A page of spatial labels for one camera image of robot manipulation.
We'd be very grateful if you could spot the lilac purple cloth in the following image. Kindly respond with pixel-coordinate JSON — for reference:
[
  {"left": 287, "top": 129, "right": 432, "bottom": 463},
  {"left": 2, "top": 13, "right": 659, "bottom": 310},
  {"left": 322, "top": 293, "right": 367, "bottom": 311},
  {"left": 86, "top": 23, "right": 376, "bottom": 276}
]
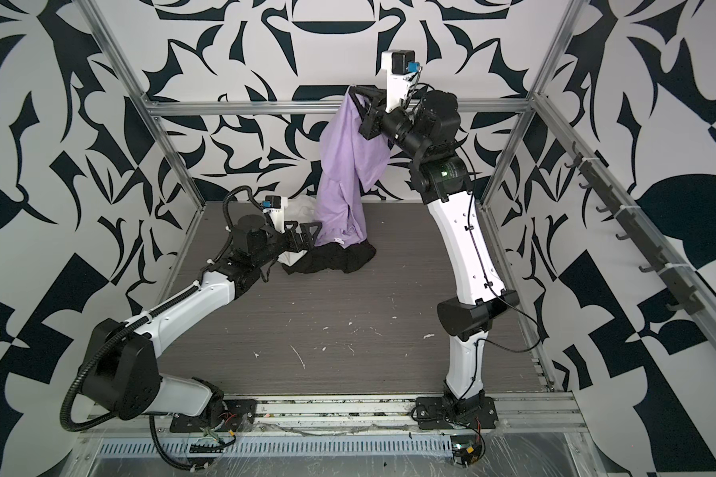
[{"left": 315, "top": 97, "right": 391, "bottom": 248}]

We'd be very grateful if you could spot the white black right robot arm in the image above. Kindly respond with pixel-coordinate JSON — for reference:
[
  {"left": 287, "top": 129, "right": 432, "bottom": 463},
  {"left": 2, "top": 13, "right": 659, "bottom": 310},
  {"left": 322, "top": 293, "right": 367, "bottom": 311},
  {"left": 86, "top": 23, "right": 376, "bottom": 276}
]
[{"left": 348, "top": 87, "right": 519, "bottom": 413}]

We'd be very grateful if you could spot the aluminium back frame bar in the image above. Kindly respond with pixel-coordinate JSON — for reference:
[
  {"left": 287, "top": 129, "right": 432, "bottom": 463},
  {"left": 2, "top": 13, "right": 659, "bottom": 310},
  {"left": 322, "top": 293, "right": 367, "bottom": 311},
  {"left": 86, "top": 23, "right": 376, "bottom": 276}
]
[{"left": 145, "top": 97, "right": 529, "bottom": 117}]

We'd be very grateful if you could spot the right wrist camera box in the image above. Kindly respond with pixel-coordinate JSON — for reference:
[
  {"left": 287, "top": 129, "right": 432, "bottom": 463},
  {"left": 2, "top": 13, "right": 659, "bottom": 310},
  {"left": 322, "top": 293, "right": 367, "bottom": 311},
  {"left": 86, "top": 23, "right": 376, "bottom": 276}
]
[{"left": 380, "top": 50, "right": 422, "bottom": 113}]

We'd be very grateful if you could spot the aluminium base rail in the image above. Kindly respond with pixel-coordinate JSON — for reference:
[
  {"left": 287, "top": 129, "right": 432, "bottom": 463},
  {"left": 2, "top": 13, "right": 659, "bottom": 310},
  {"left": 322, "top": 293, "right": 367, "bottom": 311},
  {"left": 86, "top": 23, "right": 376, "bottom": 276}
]
[{"left": 88, "top": 390, "right": 589, "bottom": 435}]

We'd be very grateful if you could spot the black cloth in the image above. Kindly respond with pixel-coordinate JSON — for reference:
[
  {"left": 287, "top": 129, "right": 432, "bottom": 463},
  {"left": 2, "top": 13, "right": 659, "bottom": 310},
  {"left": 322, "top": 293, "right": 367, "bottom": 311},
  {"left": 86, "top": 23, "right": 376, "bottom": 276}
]
[{"left": 282, "top": 240, "right": 377, "bottom": 274}]

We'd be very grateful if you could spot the wall hook rail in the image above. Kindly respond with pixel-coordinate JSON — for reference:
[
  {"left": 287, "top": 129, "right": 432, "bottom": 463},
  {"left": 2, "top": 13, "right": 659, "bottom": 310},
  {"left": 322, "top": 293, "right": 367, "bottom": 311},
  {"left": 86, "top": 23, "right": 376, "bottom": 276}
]
[{"left": 567, "top": 141, "right": 706, "bottom": 315}]

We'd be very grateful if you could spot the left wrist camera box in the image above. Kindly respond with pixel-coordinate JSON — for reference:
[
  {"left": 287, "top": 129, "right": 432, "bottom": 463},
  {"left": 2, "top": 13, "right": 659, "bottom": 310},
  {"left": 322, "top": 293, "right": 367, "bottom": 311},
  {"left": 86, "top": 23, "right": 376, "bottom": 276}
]
[{"left": 262, "top": 195, "right": 288, "bottom": 234}]

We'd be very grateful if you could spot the aluminium corner frame post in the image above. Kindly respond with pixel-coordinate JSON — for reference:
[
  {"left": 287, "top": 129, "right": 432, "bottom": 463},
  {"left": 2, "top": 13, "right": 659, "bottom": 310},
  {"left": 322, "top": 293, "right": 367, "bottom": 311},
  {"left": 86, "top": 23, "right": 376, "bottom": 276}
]
[{"left": 481, "top": 0, "right": 589, "bottom": 207}]

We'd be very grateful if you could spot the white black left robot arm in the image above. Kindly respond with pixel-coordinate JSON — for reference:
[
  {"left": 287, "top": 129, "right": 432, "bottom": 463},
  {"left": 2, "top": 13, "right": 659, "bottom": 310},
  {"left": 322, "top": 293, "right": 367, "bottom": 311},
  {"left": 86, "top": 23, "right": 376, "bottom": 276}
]
[{"left": 61, "top": 215, "right": 322, "bottom": 431}]

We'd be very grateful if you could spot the black corrugated cable conduit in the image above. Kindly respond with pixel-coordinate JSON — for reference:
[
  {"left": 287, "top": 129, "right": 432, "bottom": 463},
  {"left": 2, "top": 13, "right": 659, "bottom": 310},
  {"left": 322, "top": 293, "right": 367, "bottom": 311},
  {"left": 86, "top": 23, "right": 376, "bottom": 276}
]
[{"left": 58, "top": 184, "right": 276, "bottom": 433}]

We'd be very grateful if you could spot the white slotted cable duct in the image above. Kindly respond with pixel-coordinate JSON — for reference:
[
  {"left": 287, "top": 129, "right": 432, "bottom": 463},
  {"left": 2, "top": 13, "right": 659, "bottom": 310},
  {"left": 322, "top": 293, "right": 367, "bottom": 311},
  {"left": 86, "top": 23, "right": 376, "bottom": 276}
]
[{"left": 91, "top": 433, "right": 455, "bottom": 459}]

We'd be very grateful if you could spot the white cloth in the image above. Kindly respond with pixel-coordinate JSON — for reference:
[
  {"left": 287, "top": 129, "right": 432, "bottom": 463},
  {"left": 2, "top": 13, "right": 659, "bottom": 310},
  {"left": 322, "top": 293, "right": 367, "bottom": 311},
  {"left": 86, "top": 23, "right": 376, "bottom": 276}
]
[{"left": 278, "top": 196, "right": 316, "bottom": 266}]

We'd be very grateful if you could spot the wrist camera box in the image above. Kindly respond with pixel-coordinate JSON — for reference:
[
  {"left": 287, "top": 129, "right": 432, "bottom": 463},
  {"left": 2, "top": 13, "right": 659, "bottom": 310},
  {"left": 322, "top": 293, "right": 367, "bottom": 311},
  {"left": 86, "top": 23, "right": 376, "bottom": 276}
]
[
  {"left": 262, "top": 195, "right": 288, "bottom": 234},
  {"left": 380, "top": 50, "right": 422, "bottom": 113}
]

